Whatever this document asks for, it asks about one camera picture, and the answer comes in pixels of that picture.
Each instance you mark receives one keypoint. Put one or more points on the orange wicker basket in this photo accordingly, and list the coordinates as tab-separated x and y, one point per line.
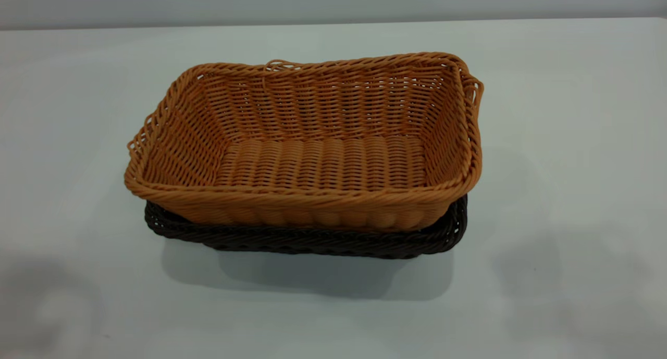
323	161

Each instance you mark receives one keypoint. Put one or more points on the black wicker basket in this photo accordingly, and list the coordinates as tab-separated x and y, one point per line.
312	242

